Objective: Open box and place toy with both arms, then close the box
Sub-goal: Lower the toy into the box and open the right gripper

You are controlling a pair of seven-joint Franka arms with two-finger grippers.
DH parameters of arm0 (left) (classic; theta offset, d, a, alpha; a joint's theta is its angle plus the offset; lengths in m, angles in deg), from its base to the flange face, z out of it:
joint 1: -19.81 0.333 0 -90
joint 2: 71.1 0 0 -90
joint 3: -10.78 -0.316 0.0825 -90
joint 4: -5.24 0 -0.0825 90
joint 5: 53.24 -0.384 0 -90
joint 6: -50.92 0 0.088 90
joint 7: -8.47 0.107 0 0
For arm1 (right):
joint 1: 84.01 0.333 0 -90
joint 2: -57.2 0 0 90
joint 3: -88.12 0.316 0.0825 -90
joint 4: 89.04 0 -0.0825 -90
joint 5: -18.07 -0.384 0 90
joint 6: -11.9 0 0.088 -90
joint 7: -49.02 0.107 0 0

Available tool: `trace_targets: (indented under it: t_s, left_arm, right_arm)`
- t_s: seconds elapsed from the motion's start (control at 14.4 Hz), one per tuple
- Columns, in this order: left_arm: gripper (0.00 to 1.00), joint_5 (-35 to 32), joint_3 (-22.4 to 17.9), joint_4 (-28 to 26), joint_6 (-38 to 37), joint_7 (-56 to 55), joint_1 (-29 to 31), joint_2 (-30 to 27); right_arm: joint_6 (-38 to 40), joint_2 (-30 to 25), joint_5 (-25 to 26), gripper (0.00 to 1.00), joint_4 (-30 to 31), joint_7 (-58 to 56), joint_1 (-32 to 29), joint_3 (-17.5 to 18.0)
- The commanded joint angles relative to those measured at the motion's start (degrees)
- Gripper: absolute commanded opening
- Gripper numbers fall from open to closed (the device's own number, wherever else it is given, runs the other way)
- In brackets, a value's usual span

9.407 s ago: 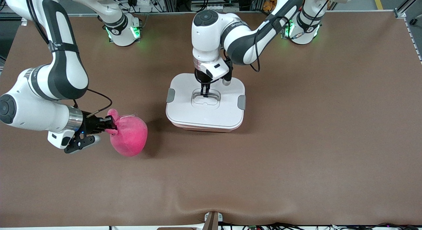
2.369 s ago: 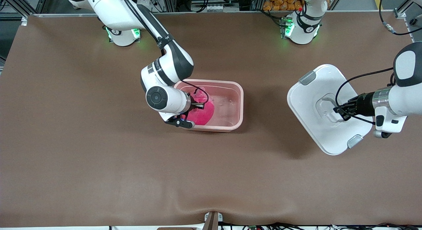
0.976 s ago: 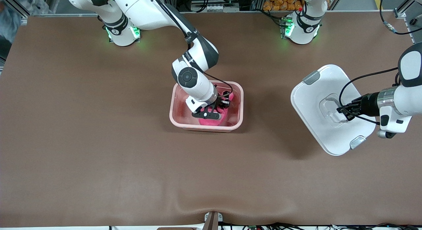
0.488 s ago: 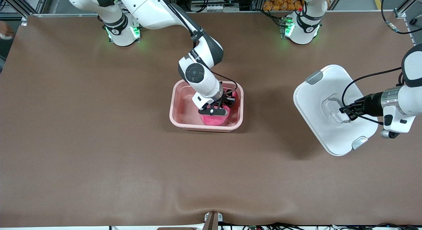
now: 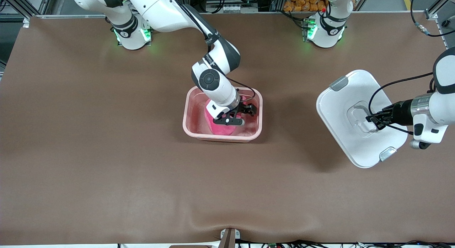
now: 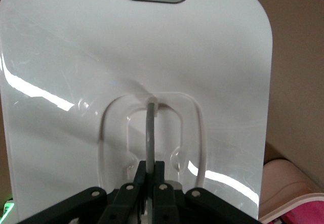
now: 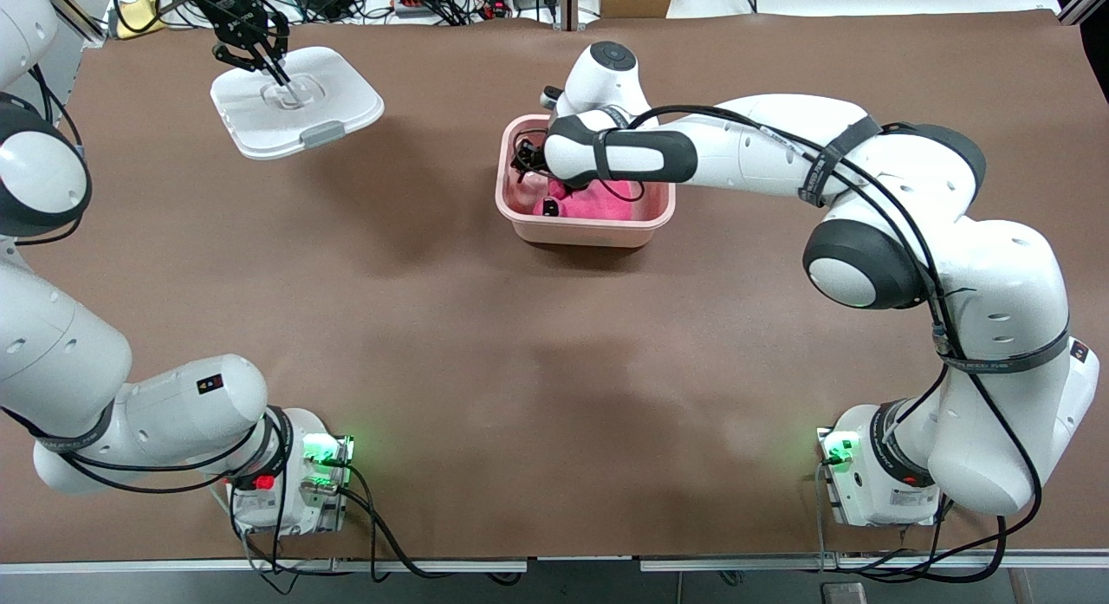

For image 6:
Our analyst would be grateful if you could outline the pink plush toy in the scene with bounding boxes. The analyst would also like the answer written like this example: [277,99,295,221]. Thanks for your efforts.
[278,200,324,224]

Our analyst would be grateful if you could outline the pink plastic storage box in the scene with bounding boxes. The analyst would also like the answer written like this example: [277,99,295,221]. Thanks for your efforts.
[258,158,324,224]

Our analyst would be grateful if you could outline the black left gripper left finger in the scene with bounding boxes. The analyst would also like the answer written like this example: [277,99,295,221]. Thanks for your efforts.
[17,160,147,224]

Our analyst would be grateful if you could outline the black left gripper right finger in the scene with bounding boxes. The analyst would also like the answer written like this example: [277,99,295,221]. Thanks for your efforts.
[151,160,261,224]

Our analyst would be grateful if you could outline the white box lid grey clips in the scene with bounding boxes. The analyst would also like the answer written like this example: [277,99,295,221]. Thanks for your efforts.
[0,0,276,224]

